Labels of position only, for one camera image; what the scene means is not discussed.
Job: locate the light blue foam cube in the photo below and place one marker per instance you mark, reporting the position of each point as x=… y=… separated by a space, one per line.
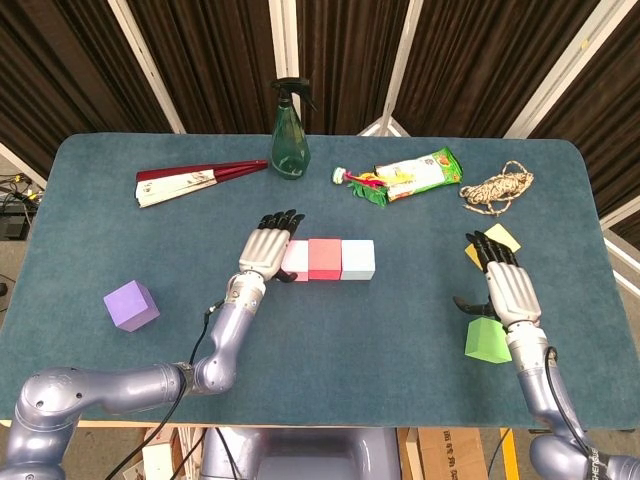
x=357 y=257

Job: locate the purple foam cube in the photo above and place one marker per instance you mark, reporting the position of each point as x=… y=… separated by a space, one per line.
x=131 y=306

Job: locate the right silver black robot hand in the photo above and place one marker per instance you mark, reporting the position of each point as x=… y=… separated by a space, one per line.
x=512 y=295

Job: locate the white frame post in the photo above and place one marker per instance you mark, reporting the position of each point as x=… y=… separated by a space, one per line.
x=565 y=65
x=145 y=60
x=282 y=40
x=402 y=50

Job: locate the right lilac grey robot arm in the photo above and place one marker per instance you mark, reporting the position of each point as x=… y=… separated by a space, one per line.
x=532 y=375

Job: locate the red foam cube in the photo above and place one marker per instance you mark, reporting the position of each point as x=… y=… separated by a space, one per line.
x=325 y=257

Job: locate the brown cardboard box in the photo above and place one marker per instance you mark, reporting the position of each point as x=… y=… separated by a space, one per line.
x=450 y=455

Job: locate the folded red paper fan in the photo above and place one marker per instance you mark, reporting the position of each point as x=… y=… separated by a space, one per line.
x=175 y=185

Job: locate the white cardboard box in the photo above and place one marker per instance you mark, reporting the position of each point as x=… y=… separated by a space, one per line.
x=157 y=455

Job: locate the yellow foam cube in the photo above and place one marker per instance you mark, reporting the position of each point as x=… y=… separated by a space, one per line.
x=502 y=235

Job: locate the white green snack packet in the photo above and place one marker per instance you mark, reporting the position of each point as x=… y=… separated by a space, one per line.
x=425 y=172

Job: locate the left lilac grey robot arm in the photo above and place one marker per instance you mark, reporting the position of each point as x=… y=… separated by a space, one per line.
x=125 y=385

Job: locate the blue felt table mat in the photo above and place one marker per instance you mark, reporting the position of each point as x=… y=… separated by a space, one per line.
x=320 y=350

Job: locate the pink foam cube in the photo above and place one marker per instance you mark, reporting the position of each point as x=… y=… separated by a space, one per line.
x=299 y=257

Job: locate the green spray bottle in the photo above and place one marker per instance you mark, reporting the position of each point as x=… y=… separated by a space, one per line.
x=290 y=150

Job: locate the colourful feather shuttlecock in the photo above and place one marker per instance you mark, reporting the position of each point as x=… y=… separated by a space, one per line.
x=367 y=190

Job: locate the lilac grey robot torso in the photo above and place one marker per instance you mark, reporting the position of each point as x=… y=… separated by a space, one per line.
x=310 y=455

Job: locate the green foam cube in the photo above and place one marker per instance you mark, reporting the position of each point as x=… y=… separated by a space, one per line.
x=482 y=342

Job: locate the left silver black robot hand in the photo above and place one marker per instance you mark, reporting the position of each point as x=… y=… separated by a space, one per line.
x=265 y=252

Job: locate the brown pleated curtain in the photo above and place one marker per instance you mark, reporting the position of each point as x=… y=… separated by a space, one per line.
x=225 y=60

